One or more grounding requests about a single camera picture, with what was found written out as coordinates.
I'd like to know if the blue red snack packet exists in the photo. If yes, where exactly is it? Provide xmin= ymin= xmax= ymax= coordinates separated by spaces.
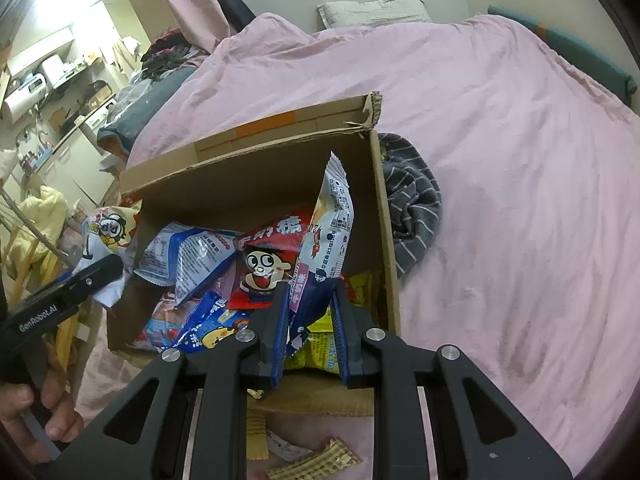
xmin=132 ymin=295 xmax=201 ymax=353

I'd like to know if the pile of dark clothes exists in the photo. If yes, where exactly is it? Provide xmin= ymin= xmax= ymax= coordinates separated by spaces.
xmin=140 ymin=29 xmax=211 ymax=81

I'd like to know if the white wall cupboard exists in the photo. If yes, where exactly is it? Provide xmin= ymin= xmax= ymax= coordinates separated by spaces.
xmin=10 ymin=27 xmax=76 ymax=68

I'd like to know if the tan striped wafer packet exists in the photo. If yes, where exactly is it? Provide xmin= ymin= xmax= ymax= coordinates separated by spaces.
xmin=266 ymin=437 xmax=363 ymax=480

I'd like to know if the white appliance box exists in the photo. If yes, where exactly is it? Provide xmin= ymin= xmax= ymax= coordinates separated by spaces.
xmin=40 ymin=56 xmax=66 ymax=88

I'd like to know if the teal cushion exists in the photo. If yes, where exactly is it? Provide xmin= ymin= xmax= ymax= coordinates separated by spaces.
xmin=487 ymin=5 xmax=636 ymax=106

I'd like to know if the white kitchen cabinet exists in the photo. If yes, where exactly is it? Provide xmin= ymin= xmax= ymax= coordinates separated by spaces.
xmin=22 ymin=127 xmax=116 ymax=206

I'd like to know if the brown cardboard box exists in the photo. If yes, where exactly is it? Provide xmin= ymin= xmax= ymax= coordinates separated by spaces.
xmin=102 ymin=91 xmax=402 ymax=418

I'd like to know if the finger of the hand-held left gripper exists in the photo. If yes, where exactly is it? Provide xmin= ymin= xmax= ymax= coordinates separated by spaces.
xmin=65 ymin=254 xmax=125 ymax=306

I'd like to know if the grey striped cloth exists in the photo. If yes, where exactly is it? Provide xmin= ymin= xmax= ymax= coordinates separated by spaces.
xmin=377 ymin=132 xmax=443 ymax=277

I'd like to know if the white navy snack packet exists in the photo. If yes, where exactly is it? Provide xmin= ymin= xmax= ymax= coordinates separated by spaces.
xmin=285 ymin=151 xmax=357 ymax=358

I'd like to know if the yellow cloth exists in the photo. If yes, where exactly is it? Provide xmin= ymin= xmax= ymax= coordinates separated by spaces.
xmin=0 ymin=185 xmax=68 ymax=281

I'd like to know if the cartoon face snack packet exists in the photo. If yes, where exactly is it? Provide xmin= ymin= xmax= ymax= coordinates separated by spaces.
xmin=82 ymin=205 xmax=143 ymax=306

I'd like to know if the grey blue cushion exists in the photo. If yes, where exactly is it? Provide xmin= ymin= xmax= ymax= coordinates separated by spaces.
xmin=97 ymin=67 xmax=198 ymax=153

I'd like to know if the pink hanging cloth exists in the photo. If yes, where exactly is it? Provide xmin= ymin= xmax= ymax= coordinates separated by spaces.
xmin=145 ymin=0 xmax=231 ymax=53

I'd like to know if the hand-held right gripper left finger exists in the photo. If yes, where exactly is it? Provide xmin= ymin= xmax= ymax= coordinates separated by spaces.
xmin=50 ymin=280 xmax=293 ymax=480

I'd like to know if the pink duvet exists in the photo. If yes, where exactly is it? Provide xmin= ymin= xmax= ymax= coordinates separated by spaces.
xmin=75 ymin=14 xmax=640 ymax=480

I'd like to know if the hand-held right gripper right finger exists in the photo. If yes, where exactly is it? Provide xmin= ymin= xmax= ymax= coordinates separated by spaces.
xmin=330 ymin=280 xmax=573 ymax=480

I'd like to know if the person's left hand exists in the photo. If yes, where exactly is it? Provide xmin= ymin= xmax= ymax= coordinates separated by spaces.
xmin=0 ymin=342 xmax=85 ymax=438

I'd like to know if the beige pillow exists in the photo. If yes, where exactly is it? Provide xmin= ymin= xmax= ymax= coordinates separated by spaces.
xmin=317 ymin=0 xmax=432 ymax=30

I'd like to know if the white washing machine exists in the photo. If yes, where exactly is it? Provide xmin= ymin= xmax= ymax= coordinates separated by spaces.
xmin=82 ymin=102 xmax=118 ymax=133

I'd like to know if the pale yellow snack packet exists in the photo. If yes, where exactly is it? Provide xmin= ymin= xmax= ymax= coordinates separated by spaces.
xmin=246 ymin=402 xmax=268 ymax=461

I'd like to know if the white water heater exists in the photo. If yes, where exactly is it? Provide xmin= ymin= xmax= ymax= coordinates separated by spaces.
xmin=0 ymin=74 xmax=51 ymax=121

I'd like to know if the small white snack packet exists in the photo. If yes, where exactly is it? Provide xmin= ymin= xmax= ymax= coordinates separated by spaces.
xmin=265 ymin=430 xmax=301 ymax=461

